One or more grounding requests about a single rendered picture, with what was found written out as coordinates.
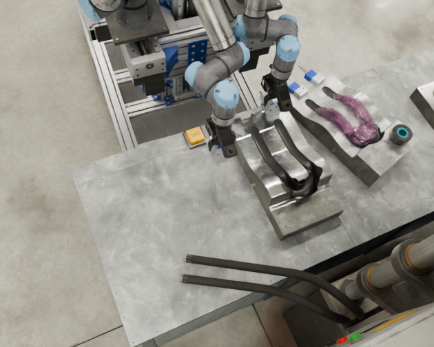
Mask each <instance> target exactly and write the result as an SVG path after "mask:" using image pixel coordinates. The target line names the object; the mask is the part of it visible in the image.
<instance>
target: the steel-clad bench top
mask: <svg viewBox="0 0 434 347"><path fill-rule="evenodd" d="M339 81H340V82H341V83H342V84H343V85H346V86H347V87H350V88H352V89H355V90H358V91H361V92H363V93H364V94H366V95H367V96H368V97H369V98H370V99H371V101H372V102H373V103H374V104H375V106H376V107H377V108H378V109H379V111H380V112H381V113H382V114H383V115H384V116H385V117H386V118H387V119H388V120H389V121H391V122H392V123H394V122H395V121H396V120H399V121H400V122H401V123H403V124H404V125H406V126H407V127H409V128H410V129H411V131H412V132H413V133H414V134H415V135H416V136H418V137H419V138H420V140H419V141H418V142H417V143H416V144H415V145H414V146H413V147H412V148H411V149H410V150H409V151H408V152H407V153H406V154H405V155H404V156H403V157H401V158H400V159H399V160H398V161H397V162H396V163H395V164H394V165H393V166H392V167H391V168H390V169H389V170H388V171H387V172H385V173H384V174H383V175H382V176H381V177H380V178H379V179H378V180H376V181H375V182H374V183H373V184H372V185H371V186H370V187H368V186H366V185H365V184H364V183H363V182H362V181H361V180H360V179H359V178H358V177H357V176H356V175H355V174H354V173H353V172H352V171H351V170H350V169H349V168H348V167H347V166H346V165H344V164H343V163H342V162H341V161H340V160H339V159H338V158H337V157H336V156H335V155H334V154H332V153H331V152H330V151H329V150H328V149H327V148H326V147H325V146H324V145H323V144H322V143H321V142H320V141H319V140H318V139H317V138H316V137H315V136H314V135H313V134H311V133H310V132H309V131H308V130H307V129H306V128H305V127H304V126H303V125H302V124H301V123H299V122H298V121H297V120H296V119H295V118H294V117H293V118H294V120H295V122H296V124H297V126H298V128H299V129H300V131H301V133H302V135H303V136H304V139H305V140H306V142H307V143H308V144H309V146H310V147H311V148H312V149H313V150H314V151H316V152H317V153H318V154H319V155H320V156H321V157H323V159H324V160H325V161H326V162H327V164H328V166H329V167H330V169H331V171H332V173H333V175H332V177H331V179H330V181H329V185H330V188H331V189H332V191H333V192H334V194H335V196H336V198H337V199H338V201H339V203H340V204H341V206H342V208H343V209H344V211H343V212H342V213H341V214H340V215H339V216H338V217H336V218H333V219H331V220H328V221H326V222H323V223H322V224H319V225H317V226H314V227H311V228H310V229H307V230H305V231H302V232H300V233H297V234H295V235H293V236H291V237H289V238H286V239H284V240H281V241H280V240H279V238H278V236H277V234H276V232H275V230H274V228H273V226H272V224H271V222H270V220H269V218H268V217H267V214H266V213H265V210H264V209H263V207H262V205H261V203H260V201H259V199H258V196H257V195H256V193H255V191H254V189H253V187H250V184H251V183H250V181H249V179H248V177H247V175H246V173H245V171H244V170H243V168H242V166H241V164H240V162H239V160H238V158H237V156H234V157H231V158H228V161H227V162H223V163H220V164H218V165H215V163H214V161H213V159H212V156H211V155H210V154H209V151H208V146H207V145H203V146H200V147H197V148H194V149H191V150H189V147H188V145H187V143H186V141H185V139H184V137H183V133H182V132H181V133H179V134H175V135H173V136H169V137H166V138H163V139H160V140H157V141H154V142H152V143H148V144H146V145H143V146H140V147H137V148H134V149H131V150H128V151H124V152H122V153H119V154H116V155H113V156H110V157H107V158H104V159H101V160H97V161H95V162H91V163H89V164H86V165H83V166H80V167H77V168H74V169H71V172H72V175H73V178H74V181H75V184H76V188H77V189H78V192H79V195H80V198H81V202H82V204H83V208H84V210H85V214H86V216H87V220H88V222H89V225H90V228H91V231H92V235H93V237H94V241H95V242H96V246H97V249H98V251H99V255H100V257H101V261H102V263H103V267H104V269H105V273H106V275H107V279H108V282H109V284H110V288H111V290H112V293H113V296H114V299H115V302H116V305H117V308H118V311H119V314H120V316H121V320H122V323H123V326H124V329H125V332H126V335H127V338H128V341H129V343H130V346H131V347H134V346H136V345H139V344H141V343H143V342H145V341H147V340H149V339H152V338H154V337H156V336H158V335H161V334H163V333H166V332H167V331H169V330H171V329H174V328H176V327H178V326H181V325H183V324H185V323H187V322H190V321H192V320H193V319H196V318H198V317H201V316H203V315H205V314H207V313H210V312H212V311H214V310H216V309H218V308H220V307H223V306H225V305H227V304H230V303H232V302H234V301H236V300H238V299H240V298H242V297H245V296H247V295H249V294H252V293H254V292H251V291H241V290H235V289H229V288H219V287H213V286H203V285H197V284H188V283H182V282H179V276H180V274H186V275H196V276H202V277H212V278H218V279H224V280H234V281H240V282H251V283H257V284H266V285H272V284H274V283H276V282H279V281H280V280H283V279H285V278H287V277H284V276H279V275H270V274H264V273H255V272H250V271H241V270H236V269H226V268H221V267H216V266H207V265H202V264H192V263H187V262H183V256H184V254H190V255H199V256H204V257H214V258H219V259H224V260H234V261H239V262H248V263H254V264H264V265H269V266H279V267H284V268H289V269H297V270H300V271H303V270H305V269H307V268H309V267H311V266H314V265H316V264H318V263H320V262H323V261H325V260H328V259H329V258H331V257H333V256H336V255H338V254H340V253H343V252H345V251H347V250H349V249H352V248H353V247H355V246H358V245H360V244H363V243H365V242H367V241H369V240H372V239H373V238H376V237H378V236H380V235H382V234H385V233H387V232H389V231H392V230H394V229H396V228H398V227H400V226H402V225H404V224H407V223H409V222H411V221H414V220H416V219H418V218H421V217H422V216H424V215H427V214H429V213H431V212H434V130H433V128H432V127H431V126H430V125H429V123H428V122H427V120H426V119H425V117H423V115H422V114H421V112H420V111H419V109H418V108H417V107H416V106H415V104H414V103H413V101H412V100H411V99H410V98H409V96H410V95H411V94H412V93H413V92H414V91H415V89H416V88H417V87H420V86H423V85H426V84H428V83H432V82H434V48H432V49H429V50H426V51H423V52H420V53H417V54H414V55H411V56H408V57H405V58H403V59H399V60H396V61H393V62H390V63H387V64H384V65H381V66H379V67H375V68H373V69H370V70H367V71H364V72H360V73H358V74H354V75H352V76H348V77H346V78H342V79H340V80H339Z"/></svg>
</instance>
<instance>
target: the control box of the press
mask: <svg viewBox="0 0 434 347"><path fill-rule="evenodd" d="M325 347H434V302H433V303H431V304H427V305H424V306H421V307H418V308H414V309H411V310H409V311H405V312H403V313H399V314H396V315H392V316H389V317H386V318H383V319H379V320H377V321H375V322H373V323H371V324H369V325H367V326H365V327H364V328H361V329H360V330H357V331H355V332H354V333H351V334H350V335H347V336H344V337H342V338H340V339H338V340H337V341H336V340H334V339H333V340H331V341H329V342H327V346H325Z"/></svg>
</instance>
